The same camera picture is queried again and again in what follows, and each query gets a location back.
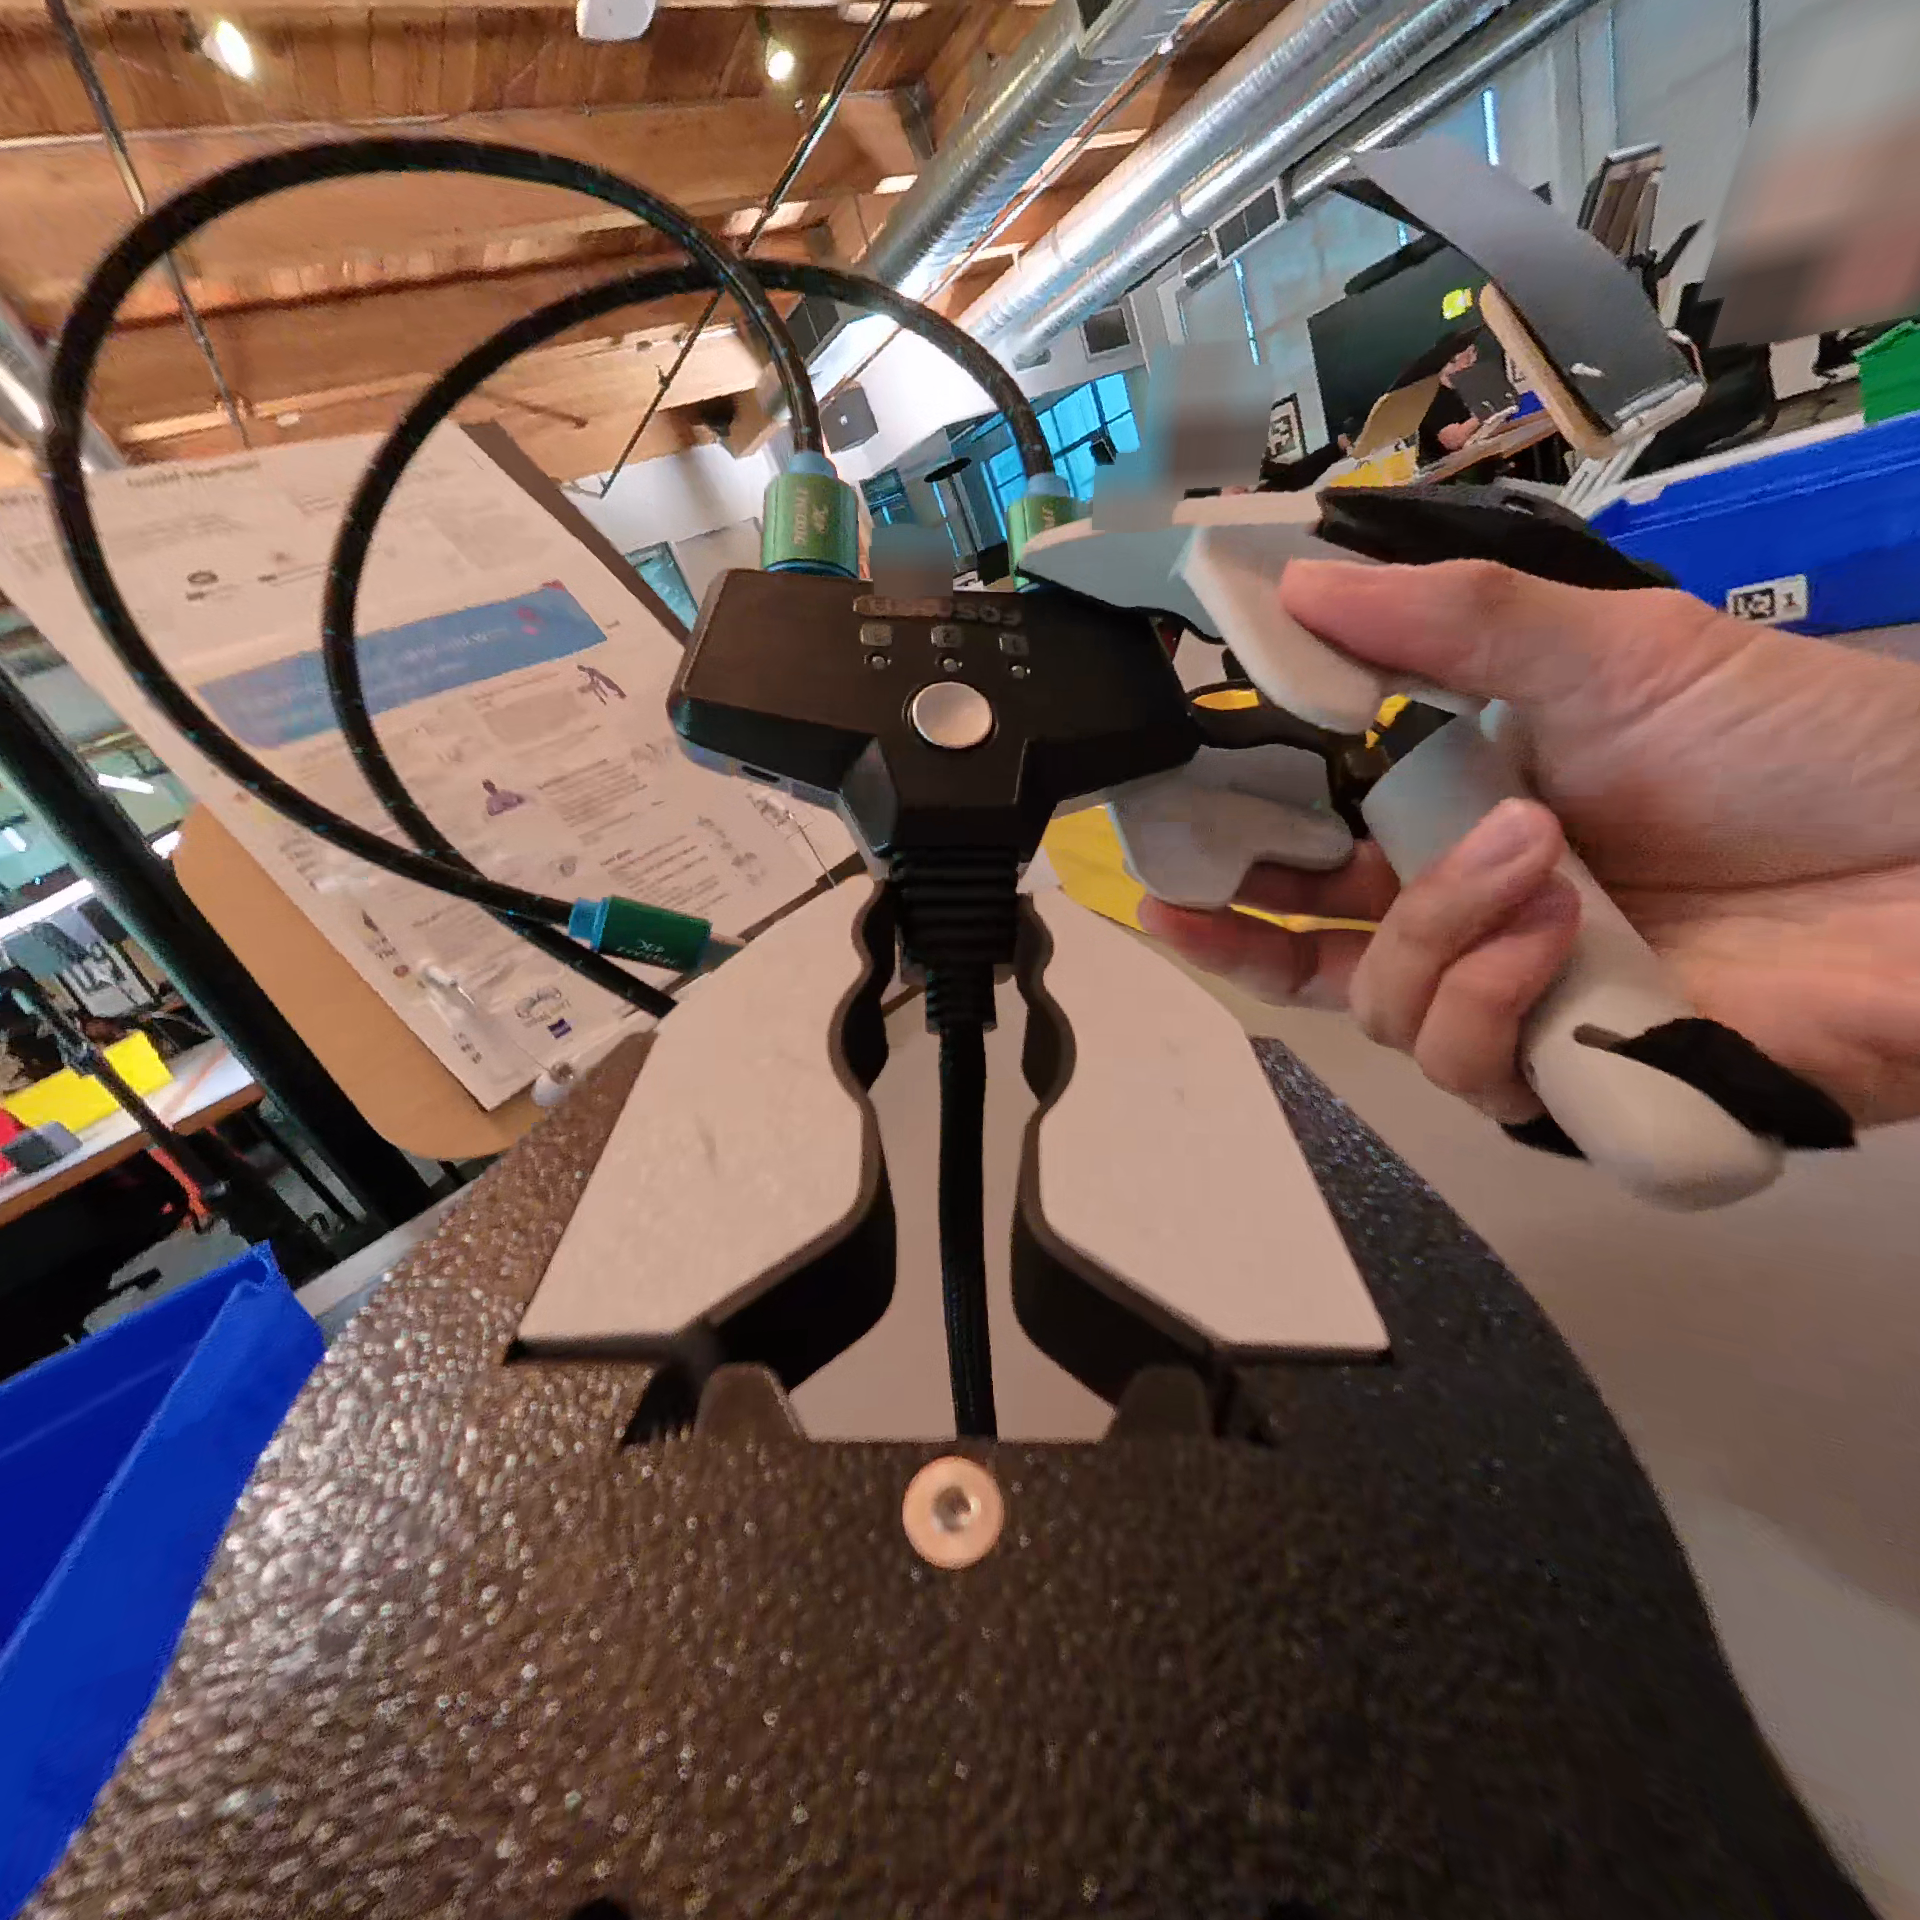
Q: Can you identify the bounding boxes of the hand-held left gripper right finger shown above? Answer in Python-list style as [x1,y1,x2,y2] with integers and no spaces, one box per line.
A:
[1009,887,1394,1446]

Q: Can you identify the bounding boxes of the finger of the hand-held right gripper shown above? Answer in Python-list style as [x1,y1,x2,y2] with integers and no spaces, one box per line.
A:
[1112,748,1365,913]
[1018,496,1489,723]

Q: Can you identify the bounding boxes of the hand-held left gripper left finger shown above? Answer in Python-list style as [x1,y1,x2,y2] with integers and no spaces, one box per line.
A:
[509,873,904,1446]

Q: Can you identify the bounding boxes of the black ribbed switch box cable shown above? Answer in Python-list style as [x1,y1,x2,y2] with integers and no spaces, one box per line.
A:
[896,848,1037,1443]

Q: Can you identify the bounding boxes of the black switch box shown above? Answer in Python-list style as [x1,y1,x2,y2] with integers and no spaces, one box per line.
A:
[668,568,1203,865]

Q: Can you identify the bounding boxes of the black braided cable green plugs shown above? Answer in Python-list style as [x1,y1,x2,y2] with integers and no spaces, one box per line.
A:
[42,138,873,976]
[321,258,1082,1023]

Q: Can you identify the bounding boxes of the person's right hand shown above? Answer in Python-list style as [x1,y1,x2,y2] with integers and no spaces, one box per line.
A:
[1136,562,1920,1127]

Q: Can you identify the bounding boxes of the black monitor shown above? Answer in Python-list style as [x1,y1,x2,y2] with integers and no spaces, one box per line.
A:
[1306,241,1502,442]

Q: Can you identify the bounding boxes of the blue plastic bin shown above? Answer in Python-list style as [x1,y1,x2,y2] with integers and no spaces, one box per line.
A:
[0,1242,329,1920]
[1586,411,1920,640]

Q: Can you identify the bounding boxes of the brown cardboard sheet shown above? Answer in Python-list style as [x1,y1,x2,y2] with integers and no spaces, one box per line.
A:
[172,802,676,1164]

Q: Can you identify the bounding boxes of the white printed poster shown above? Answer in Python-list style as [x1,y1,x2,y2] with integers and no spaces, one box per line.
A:
[0,428,880,1116]

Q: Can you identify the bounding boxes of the yellow block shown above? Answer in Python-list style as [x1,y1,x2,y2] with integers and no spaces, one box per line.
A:
[0,1032,170,1151]

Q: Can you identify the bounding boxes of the silver ventilation duct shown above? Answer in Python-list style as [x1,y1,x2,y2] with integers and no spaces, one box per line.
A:
[861,0,1203,308]
[961,0,1606,369]

